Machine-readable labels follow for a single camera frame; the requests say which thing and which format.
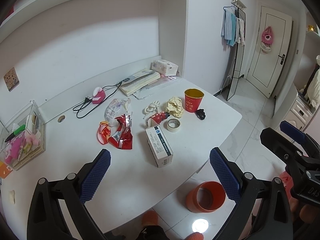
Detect white medicine box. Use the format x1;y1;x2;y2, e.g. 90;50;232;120
145;126;174;168

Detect red crumpled snack wrapper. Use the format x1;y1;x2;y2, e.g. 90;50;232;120
108;114;133;150

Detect black power cable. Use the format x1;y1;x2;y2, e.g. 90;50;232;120
72;80;124;119

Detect orange trash bin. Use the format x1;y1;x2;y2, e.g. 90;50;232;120
185;181;226;213

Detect cookie picture wall sticker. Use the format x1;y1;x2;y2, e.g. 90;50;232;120
3;67;20;91

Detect pink bag on door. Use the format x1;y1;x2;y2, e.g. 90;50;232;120
260;26;273;53

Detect hanging clothes on rack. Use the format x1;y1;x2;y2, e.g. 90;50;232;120
221;7;246;47

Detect clear plastic document sleeve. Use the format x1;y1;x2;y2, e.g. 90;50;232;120
132;76;182;100

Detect orange red ribbon wrapper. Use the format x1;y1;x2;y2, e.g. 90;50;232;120
97;121;111;145

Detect roll of masking tape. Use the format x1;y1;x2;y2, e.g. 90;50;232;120
167;118;181;133

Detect red paper cup gold inside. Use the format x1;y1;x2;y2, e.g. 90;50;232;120
184;88;204;113

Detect yellow paper ball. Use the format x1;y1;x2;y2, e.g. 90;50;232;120
165;96;184;118

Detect person's right hand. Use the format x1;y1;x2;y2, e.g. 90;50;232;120
289;197;319;226

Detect white cabinet drawers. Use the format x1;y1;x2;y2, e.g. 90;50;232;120
284;92;317;131

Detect clear acrylic organizer box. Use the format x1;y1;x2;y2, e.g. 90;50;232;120
1;100;46;171

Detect red gourd-shaped toy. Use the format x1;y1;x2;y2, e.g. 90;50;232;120
147;111;170;127

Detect white door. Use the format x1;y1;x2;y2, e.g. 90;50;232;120
247;6;292;98

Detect black hair scrunchie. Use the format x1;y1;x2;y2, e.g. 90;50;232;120
195;109;206;120

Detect tissue pack floral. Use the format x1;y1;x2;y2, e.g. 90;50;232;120
151;60;178;76

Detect white plastic bag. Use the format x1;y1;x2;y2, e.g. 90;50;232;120
104;98;133;127

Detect white knotted rope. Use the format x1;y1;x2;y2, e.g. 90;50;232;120
142;100;161;119

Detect black framed standing mirror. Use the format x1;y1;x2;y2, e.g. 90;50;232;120
220;4;246;101

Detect open thick book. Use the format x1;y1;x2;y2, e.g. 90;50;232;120
120;69;161;96

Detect pink white charger device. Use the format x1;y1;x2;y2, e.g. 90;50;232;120
92;87;106;105

